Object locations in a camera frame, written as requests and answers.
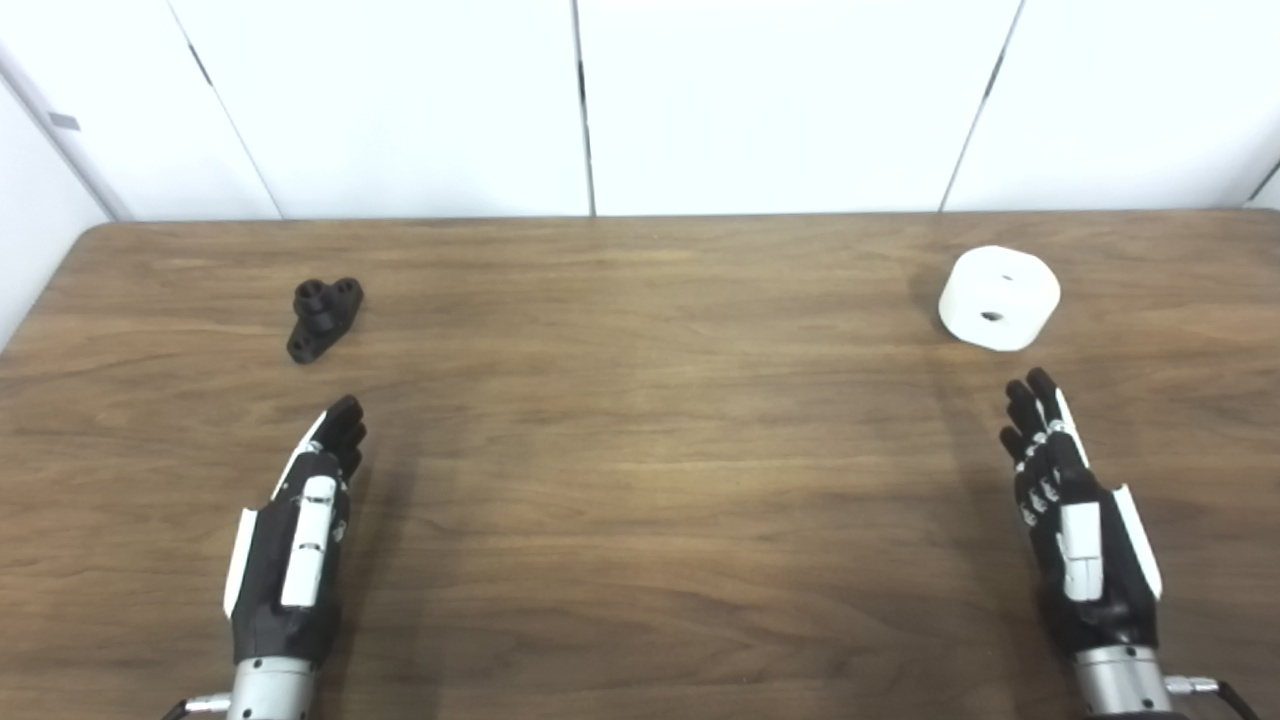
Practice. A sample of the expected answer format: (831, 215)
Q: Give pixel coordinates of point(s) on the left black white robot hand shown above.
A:
(268, 590)

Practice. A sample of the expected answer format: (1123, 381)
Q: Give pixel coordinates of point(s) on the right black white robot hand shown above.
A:
(1120, 600)

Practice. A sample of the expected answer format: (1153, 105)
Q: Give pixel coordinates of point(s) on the black flanged holder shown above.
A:
(318, 322)

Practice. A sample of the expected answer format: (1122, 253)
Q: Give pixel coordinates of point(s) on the round white piece with holes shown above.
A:
(1000, 285)

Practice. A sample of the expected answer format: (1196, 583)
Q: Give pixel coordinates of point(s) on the small gray wall tag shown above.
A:
(64, 121)

